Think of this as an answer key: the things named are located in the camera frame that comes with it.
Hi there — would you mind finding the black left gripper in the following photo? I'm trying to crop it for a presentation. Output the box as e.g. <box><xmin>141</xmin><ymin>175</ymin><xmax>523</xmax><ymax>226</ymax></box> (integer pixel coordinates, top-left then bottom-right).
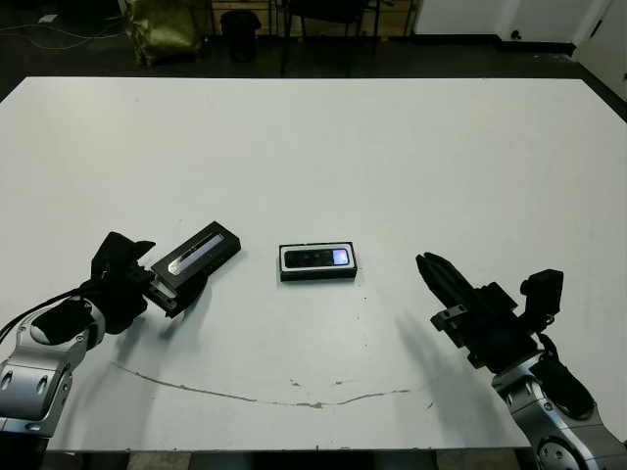
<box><xmin>82</xmin><ymin>239</ymin><xmax>210</xmax><ymax>337</ymax></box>

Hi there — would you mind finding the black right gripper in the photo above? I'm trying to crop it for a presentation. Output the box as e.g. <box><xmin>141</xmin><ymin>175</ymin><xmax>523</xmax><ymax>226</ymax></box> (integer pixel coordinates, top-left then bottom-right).
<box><xmin>415</xmin><ymin>252</ymin><xmax>540</xmax><ymax>376</ymax></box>

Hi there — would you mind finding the black box lid with print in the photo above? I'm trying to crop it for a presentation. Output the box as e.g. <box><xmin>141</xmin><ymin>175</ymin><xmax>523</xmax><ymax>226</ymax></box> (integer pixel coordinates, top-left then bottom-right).
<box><xmin>150</xmin><ymin>220</ymin><xmax>243</xmax><ymax>291</ymax></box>

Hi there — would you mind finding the slim black camera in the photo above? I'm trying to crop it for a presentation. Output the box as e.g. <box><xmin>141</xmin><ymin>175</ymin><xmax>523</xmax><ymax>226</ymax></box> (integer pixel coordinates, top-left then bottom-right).
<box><xmin>282</xmin><ymin>247</ymin><xmax>352</xmax><ymax>270</ymax></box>

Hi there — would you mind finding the black box with white insert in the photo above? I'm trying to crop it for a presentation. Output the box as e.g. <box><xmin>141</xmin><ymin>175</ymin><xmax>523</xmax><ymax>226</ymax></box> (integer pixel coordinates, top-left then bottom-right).
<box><xmin>277</xmin><ymin>240</ymin><xmax>360</xmax><ymax>284</ymax></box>

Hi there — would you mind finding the yellow-green bag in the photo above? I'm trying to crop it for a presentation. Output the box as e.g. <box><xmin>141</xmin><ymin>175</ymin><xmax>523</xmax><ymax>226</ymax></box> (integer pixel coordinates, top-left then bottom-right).
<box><xmin>122</xmin><ymin>0</ymin><xmax>205</xmax><ymax>69</ymax></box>

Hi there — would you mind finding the black waste bin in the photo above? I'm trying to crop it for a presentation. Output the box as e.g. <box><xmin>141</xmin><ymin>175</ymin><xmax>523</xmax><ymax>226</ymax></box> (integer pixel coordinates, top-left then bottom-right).
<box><xmin>219</xmin><ymin>10</ymin><xmax>262</xmax><ymax>64</ymax></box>

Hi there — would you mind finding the white door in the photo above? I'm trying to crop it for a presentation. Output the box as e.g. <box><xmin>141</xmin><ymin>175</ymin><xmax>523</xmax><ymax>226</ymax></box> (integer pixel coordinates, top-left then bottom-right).
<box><xmin>571</xmin><ymin>0</ymin><xmax>627</xmax><ymax>123</ymax></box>

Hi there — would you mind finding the black office chair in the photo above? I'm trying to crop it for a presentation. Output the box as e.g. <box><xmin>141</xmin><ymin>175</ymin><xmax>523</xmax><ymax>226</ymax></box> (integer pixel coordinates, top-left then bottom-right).
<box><xmin>280</xmin><ymin>0</ymin><xmax>381</xmax><ymax>78</ymax></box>

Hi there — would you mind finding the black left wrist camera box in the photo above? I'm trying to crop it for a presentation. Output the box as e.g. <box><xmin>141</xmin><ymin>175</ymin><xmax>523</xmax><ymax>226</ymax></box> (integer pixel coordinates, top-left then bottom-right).
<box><xmin>87</xmin><ymin>231</ymin><xmax>141</xmax><ymax>285</ymax></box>

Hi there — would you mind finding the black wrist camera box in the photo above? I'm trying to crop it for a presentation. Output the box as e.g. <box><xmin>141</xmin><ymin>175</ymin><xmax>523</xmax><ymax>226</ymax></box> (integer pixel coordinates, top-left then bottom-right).
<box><xmin>519</xmin><ymin>268</ymin><xmax>566</xmax><ymax>317</ymax></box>
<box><xmin>87</xmin><ymin>231</ymin><xmax>141</xmax><ymax>285</ymax></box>

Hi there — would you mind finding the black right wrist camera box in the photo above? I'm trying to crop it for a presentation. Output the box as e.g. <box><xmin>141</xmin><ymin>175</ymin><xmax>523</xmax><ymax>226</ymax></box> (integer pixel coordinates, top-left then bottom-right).
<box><xmin>519</xmin><ymin>268</ymin><xmax>566</xmax><ymax>317</ymax></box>

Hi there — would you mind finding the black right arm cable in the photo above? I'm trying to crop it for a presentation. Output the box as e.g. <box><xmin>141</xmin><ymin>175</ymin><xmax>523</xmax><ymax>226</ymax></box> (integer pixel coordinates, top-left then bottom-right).
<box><xmin>532</xmin><ymin>331</ymin><xmax>597</xmax><ymax>418</ymax></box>

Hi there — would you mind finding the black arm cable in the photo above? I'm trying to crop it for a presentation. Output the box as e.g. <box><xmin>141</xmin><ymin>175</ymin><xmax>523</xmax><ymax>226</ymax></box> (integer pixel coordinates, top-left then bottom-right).
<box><xmin>0</xmin><ymin>287</ymin><xmax>95</xmax><ymax>340</ymax></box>
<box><xmin>532</xmin><ymin>331</ymin><xmax>597</xmax><ymax>418</ymax></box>

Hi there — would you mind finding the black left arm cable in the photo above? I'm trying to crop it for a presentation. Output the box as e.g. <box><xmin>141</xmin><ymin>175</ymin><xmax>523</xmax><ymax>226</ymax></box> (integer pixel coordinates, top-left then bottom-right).
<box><xmin>0</xmin><ymin>287</ymin><xmax>95</xmax><ymax>340</ymax></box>

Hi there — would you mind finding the white floor cable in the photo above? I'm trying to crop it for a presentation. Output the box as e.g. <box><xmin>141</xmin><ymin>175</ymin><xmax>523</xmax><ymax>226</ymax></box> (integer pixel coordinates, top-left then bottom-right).
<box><xmin>0</xmin><ymin>18</ymin><xmax>124</xmax><ymax>51</ymax></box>

